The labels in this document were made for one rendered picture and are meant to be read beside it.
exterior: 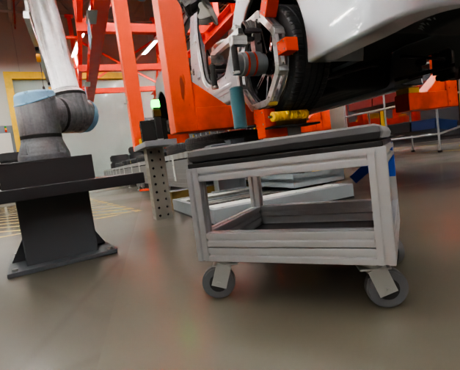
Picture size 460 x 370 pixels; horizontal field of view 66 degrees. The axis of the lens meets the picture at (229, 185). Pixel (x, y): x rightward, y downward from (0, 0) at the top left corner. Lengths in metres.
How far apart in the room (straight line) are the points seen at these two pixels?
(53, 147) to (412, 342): 1.31
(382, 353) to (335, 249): 0.18
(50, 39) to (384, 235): 1.52
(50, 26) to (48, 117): 0.43
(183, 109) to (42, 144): 1.20
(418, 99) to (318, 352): 3.35
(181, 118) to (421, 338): 2.07
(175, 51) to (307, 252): 2.06
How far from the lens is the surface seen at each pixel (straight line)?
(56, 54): 1.74
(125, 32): 4.62
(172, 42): 2.58
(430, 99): 3.93
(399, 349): 0.63
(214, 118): 2.54
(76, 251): 1.50
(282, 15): 2.16
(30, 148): 1.52
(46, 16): 1.81
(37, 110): 1.54
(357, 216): 0.99
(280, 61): 2.02
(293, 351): 0.62
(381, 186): 0.65
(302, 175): 2.03
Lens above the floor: 0.32
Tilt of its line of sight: 5 degrees down
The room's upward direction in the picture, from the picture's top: 7 degrees counter-clockwise
